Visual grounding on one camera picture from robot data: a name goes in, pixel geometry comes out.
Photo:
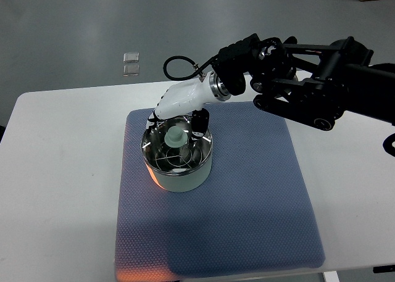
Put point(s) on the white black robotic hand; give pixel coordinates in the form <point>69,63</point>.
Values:
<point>190,96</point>

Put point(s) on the glass lid with green knob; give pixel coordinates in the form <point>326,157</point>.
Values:
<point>171,149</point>

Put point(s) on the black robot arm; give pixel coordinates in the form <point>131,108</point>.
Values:
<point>307,83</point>

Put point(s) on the pale green pot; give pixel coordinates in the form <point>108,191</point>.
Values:
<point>181,183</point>

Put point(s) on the lower metal floor plate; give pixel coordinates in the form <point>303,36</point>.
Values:
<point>130,70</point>

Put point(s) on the metal floor plate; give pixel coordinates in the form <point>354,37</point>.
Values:
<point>130,70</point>
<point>131,57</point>

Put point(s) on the upper metal floor plate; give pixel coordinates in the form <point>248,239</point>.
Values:
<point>131,57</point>

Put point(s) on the blue textured mat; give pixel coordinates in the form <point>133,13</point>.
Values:
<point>252,214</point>

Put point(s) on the dark object at left edge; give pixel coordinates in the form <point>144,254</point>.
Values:
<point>2,131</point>

